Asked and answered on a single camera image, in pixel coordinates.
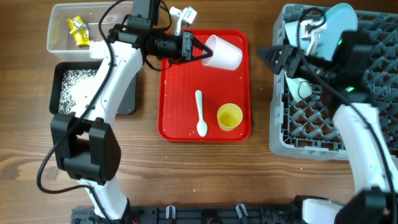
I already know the black plastic tray bin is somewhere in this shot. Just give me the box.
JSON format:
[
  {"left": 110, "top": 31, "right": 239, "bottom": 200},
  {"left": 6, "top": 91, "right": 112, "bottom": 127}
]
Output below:
[{"left": 49, "top": 62, "right": 136, "bottom": 115}]

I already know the pink plastic cup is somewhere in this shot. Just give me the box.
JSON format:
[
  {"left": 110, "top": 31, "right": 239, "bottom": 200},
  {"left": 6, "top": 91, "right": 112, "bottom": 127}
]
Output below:
[{"left": 201, "top": 35, "right": 243, "bottom": 71}]

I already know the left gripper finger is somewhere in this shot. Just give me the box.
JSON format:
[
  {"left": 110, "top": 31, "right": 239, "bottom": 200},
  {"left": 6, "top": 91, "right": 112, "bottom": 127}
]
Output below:
[
  {"left": 169, "top": 50, "right": 213, "bottom": 65},
  {"left": 193, "top": 37, "right": 211, "bottom": 53}
]

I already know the yellow foil wrapper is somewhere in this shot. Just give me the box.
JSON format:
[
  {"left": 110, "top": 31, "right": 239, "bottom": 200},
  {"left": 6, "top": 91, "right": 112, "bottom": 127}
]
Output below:
[{"left": 67, "top": 16, "right": 90, "bottom": 46}]

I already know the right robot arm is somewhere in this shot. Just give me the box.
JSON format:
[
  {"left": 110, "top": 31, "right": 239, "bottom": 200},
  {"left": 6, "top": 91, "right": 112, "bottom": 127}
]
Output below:
[{"left": 257, "top": 31, "right": 397, "bottom": 223}]

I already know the clear plastic bin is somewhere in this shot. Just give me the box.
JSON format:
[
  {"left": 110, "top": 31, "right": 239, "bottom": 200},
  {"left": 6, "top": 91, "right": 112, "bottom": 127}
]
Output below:
[{"left": 46, "top": 1, "right": 149, "bottom": 62}]

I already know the white tissue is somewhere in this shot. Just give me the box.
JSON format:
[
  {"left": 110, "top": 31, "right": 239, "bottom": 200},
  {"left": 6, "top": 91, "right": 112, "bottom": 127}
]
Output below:
[{"left": 90, "top": 40, "right": 109, "bottom": 60}]

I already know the red serving tray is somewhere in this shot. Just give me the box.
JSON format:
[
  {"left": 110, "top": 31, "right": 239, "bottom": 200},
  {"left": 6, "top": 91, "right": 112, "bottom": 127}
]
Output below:
[{"left": 157, "top": 29, "right": 252, "bottom": 142}]

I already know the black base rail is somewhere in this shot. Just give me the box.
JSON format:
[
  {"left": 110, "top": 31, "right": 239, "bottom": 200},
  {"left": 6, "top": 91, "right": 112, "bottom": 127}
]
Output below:
[{"left": 70, "top": 203, "right": 299, "bottom": 224}]

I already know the grey dishwasher rack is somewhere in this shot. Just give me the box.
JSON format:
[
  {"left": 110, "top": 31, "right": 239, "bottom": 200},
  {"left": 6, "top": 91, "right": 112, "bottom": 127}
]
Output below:
[{"left": 269, "top": 11, "right": 397, "bottom": 161}]

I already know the light blue plate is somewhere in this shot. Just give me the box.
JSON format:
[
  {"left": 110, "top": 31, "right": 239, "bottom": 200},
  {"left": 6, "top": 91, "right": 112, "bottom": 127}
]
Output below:
[{"left": 316, "top": 3, "right": 358, "bottom": 61}]

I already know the light blue bowl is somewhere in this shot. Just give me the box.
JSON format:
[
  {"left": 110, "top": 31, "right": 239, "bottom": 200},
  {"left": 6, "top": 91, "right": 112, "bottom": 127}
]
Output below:
[{"left": 285, "top": 21, "right": 309, "bottom": 49}]

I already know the mint green bowl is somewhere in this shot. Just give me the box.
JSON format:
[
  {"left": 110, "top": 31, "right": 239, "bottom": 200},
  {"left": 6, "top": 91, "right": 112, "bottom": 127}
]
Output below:
[{"left": 285, "top": 75, "right": 312, "bottom": 102}]

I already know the white rice pile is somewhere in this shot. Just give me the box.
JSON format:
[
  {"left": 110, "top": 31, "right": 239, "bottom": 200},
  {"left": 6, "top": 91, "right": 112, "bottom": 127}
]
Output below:
[{"left": 58, "top": 69, "right": 99, "bottom": 114}]

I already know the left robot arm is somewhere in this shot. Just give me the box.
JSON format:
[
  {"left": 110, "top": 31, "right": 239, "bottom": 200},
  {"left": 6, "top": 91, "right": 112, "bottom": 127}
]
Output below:
[{"left": 49, "top": 1, "right": 213, "bottom": 223}]

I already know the yellow plastic cup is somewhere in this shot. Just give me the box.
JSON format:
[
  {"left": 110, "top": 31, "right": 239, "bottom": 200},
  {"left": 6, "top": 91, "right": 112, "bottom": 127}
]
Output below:
[{"left": 217, "top": 103, "right": 243, "bottom": 131}]

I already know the white plastic spoon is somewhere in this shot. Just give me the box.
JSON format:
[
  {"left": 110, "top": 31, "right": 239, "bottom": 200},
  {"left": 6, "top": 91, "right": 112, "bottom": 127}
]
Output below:
[{"left": 195, "top": 90, "right": 208, "bottom": 137}]

